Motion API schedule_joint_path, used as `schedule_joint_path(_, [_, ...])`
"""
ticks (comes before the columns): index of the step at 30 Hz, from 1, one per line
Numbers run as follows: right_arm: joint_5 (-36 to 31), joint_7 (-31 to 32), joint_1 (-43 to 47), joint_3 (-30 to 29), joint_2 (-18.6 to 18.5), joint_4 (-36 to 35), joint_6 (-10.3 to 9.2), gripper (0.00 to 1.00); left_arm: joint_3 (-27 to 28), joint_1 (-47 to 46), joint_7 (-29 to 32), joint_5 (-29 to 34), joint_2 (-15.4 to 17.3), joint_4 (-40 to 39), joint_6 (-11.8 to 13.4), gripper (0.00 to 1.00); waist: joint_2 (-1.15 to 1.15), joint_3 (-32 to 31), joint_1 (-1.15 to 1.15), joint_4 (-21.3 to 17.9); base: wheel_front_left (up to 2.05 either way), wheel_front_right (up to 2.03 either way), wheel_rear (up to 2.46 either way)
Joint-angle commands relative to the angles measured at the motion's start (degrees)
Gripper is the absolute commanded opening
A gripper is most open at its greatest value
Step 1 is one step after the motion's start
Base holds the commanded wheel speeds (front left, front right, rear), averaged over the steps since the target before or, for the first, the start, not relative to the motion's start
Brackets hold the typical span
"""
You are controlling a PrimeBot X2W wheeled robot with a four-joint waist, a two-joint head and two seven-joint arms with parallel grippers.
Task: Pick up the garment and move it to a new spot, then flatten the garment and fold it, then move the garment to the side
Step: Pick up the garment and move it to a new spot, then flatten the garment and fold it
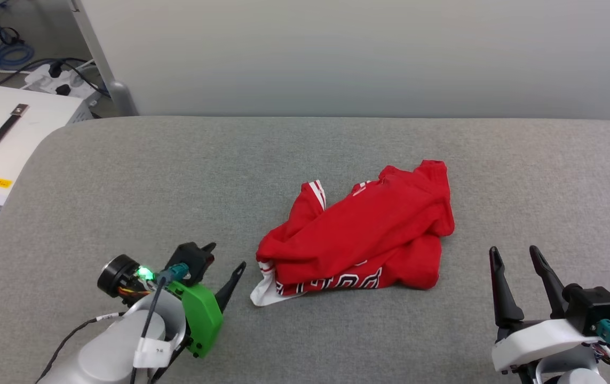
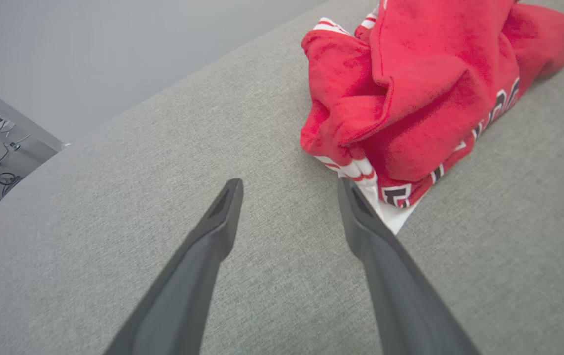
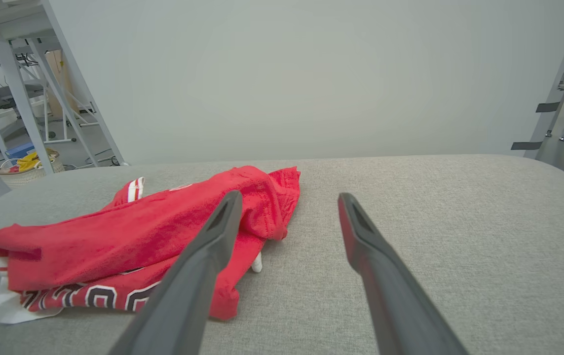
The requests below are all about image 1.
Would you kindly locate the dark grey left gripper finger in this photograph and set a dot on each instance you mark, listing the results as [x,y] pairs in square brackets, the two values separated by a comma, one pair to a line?
[210,253]
[229,290]

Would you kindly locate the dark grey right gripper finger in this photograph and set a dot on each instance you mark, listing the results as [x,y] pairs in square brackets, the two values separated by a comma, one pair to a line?
[503,298]
[553,285]

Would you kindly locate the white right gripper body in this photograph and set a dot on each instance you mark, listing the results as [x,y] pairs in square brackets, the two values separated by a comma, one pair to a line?
[539,341]

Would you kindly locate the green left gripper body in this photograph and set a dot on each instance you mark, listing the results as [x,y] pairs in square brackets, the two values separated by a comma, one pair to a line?
[200,320]

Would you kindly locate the red Bulls basketball jersey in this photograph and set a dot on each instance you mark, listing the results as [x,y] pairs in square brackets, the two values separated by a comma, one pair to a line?
[369,224]

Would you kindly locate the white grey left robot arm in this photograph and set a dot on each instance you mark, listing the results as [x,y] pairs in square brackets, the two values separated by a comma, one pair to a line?
[107,352]

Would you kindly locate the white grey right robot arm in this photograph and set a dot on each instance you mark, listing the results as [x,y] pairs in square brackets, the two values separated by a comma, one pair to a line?
[571,373]

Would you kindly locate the grey fabric sofa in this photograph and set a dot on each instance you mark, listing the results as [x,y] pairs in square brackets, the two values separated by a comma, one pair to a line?
[176,186]

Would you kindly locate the white equipment box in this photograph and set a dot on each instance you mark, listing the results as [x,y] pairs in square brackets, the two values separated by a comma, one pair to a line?
[38,128]

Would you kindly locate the white power strip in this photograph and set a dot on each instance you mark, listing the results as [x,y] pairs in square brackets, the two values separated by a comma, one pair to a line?
[43,77]

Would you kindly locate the white partition panel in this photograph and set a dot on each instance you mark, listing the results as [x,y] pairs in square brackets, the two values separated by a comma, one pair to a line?
[363,53]

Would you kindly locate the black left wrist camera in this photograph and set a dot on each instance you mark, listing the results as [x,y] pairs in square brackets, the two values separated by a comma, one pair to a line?
[190,258]

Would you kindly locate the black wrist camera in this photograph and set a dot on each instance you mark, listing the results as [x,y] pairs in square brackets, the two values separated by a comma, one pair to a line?
[190,258]
[595,309]

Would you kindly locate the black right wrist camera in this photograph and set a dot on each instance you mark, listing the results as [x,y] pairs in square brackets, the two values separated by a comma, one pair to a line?
[595,309]

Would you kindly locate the grey metal partition post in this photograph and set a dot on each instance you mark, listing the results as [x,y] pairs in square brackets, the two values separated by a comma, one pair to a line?
[123,98]

